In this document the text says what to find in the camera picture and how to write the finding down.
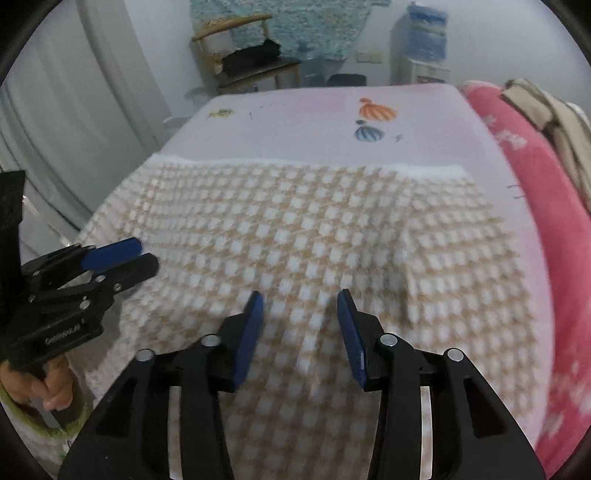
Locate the white curtain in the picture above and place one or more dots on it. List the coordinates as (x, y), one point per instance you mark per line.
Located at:
(69, 115)

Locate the beige clothes pile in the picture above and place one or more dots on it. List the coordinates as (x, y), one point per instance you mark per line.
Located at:
(554, 120)

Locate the white water dispenser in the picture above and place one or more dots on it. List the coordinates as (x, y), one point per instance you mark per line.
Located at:
(425, 74)

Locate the person's left forearm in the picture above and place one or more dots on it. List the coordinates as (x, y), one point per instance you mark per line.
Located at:
(27, 427)

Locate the teal floral hanging cloth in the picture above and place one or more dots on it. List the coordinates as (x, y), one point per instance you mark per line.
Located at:
(314, 27)

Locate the white wall socket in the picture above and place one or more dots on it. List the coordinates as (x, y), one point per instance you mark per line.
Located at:
(369, 57)

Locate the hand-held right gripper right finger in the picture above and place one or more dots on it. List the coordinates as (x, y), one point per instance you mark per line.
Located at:
(353, 341)

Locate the pink floral blanket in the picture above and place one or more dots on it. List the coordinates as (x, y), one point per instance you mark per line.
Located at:
(554, 221)

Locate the grey box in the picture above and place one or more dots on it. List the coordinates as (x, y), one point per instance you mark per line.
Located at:
(315, 74)

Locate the dark basin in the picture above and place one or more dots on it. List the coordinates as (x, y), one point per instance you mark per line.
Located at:
(347, 80)

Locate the beige white checkered coat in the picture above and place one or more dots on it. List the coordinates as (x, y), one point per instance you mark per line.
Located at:
(300, 240)

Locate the person's left hand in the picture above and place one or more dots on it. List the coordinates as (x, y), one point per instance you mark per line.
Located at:
(55, 387)

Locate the black bag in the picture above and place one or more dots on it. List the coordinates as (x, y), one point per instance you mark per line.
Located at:
(251, 55)

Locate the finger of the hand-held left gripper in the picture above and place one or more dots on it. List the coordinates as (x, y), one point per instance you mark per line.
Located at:
(113, 254)
(134, 270)

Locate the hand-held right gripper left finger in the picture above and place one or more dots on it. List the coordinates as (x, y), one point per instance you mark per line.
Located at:
(249, 341)

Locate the wooden chair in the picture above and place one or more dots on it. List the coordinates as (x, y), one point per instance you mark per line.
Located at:
(231, 25)

